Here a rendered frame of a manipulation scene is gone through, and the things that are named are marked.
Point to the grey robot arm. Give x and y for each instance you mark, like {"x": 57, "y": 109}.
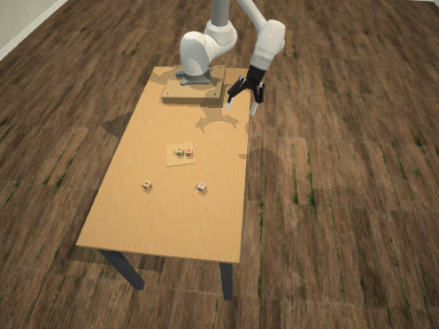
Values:
{"x": 198, "y": 50}

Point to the tan square mat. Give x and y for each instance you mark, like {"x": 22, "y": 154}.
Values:
{"x": 173, "y": 160}

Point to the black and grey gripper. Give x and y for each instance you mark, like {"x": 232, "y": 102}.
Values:
{"x": 249, "y": 83}

